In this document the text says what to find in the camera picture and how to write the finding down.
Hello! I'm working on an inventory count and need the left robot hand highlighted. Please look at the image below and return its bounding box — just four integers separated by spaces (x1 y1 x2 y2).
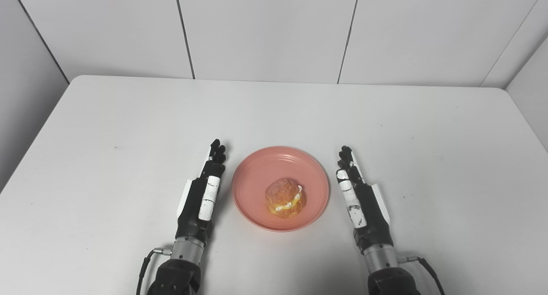
175 139 226 245

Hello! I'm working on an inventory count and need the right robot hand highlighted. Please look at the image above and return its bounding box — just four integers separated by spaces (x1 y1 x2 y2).
336 146 394 255

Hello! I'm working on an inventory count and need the pink round plate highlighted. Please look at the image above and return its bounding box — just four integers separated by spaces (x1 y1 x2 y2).
232 146 331 232

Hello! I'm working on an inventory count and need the cream puff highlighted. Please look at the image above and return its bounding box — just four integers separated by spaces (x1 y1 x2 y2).
265 178 307 219

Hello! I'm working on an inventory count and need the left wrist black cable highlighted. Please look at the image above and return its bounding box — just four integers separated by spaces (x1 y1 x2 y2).
136 247 173 295

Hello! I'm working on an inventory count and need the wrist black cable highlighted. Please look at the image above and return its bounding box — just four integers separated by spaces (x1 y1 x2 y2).
397 256 447 295
136 247 173 295

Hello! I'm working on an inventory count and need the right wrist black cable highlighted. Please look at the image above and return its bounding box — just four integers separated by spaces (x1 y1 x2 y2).
397 256 447 295

